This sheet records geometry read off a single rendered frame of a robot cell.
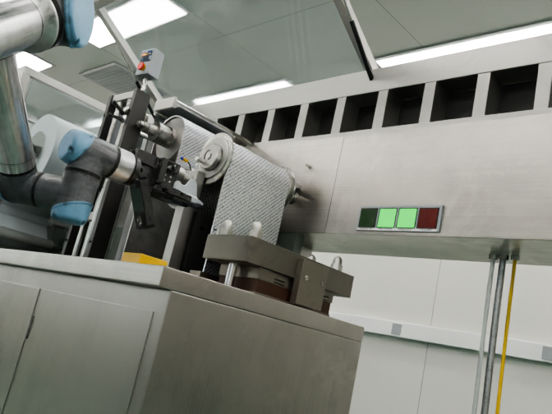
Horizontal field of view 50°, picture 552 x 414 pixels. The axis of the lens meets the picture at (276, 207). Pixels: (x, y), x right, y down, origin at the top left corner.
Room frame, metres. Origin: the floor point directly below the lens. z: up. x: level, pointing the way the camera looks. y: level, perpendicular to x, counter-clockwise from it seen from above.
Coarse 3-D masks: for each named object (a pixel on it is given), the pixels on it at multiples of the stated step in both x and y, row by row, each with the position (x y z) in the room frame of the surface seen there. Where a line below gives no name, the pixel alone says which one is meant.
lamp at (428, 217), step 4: (420, 212) 1.43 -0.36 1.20; (424, 212) 1.42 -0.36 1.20; (428, 212) 1.42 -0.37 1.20; (432, 212) 1.41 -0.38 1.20; (436, 212) 1.40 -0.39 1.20; (420, 216) 1.43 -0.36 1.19; (424, 216) 1.42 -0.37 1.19; (428, 216) 1.42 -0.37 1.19; (432, 216) 1.41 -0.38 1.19; (436, 216) 1.40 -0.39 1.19; (420, 220) 1.43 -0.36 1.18; (424, 220) 1.42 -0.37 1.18; (428, 220) 1.41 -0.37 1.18; (432, 220) 1.41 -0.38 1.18; (436, 220) 1.40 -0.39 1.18; (420, 224) 1.43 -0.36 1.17; (424, 224) 1.42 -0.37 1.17; (428, 224) 1.41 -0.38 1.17; (432, 224) 1.40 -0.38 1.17
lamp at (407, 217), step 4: (400, 212) 1.47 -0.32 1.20; (404, 212) 1.47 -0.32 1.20; (408, 212) 1.46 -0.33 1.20; (412, 212) 1.45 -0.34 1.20; (400, 216) 1.47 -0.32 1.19; (404, 216) 1.46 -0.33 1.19; (408, 216) 1.46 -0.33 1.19; (412, 216) 1.45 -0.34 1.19; (400, 220) 1.47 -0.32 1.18; (404, 220) 1.46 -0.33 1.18; (408, 220) 1.45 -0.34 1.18; (412, 220) 1.45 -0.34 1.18; (400, 224) 1.47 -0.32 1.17; (404, 224) 1.46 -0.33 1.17; (408, 224) 1.45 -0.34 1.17; (412, 224) 1.44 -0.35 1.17
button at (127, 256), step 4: (124, 252) 1.26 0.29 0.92; (128, 252) 1.25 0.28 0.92; (124, 256) 1.25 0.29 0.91; (128, 256) 1.24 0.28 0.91; (132, 256) 1.23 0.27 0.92; (136, 256) 1.22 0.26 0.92; (140, 256) 1.21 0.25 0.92; (144, 256) 1.22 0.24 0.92; (148, 256) 1.22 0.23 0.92; (124, 260) 1.25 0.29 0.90; (128, 260) 1.24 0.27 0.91; (132, 260) 1.23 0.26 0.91; (136, 260) 1.22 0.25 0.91; (140, 260) 1.21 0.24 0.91; (144, 260) 1.22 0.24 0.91; (148, 260) 1.23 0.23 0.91; (152, 260) 1.23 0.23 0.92; (156, 260) 1.24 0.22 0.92; (160, 260) 1.25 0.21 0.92; (164, 260) 1.26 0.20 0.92; (160, 264) 1.25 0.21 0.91; (164, 264) 1.26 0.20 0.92
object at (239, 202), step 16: (224, 176) 1.50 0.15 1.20; (224, 192) 1.50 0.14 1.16; (240, 192) 1.54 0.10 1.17; (256, 192) 1.58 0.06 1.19; (224, 208) 1.51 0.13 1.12; (240, 208) 1.55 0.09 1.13; (256, 208) 1.59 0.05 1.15; (272, 208) 1.63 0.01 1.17; (240, 224) 1.55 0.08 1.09; (272, 224) 1.64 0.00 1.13; (272, 240) 1.65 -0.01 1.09
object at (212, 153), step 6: (210, 144) 1.52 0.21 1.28; (216, 144) 1.51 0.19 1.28; (204, 150) 1.54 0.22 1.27; (210, 150) 1.52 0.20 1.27; (216, 150) 1.50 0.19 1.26; (222, 150) 1.51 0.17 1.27; (204, 156) 1.53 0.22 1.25; (210, 156) 1.52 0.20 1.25; (216, 156) 1.50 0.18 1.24; (210, 162) 1.51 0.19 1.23; (216, 162) 1.50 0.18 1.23; (204, 168) 1.53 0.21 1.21; (210, 168) 1.52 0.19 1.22
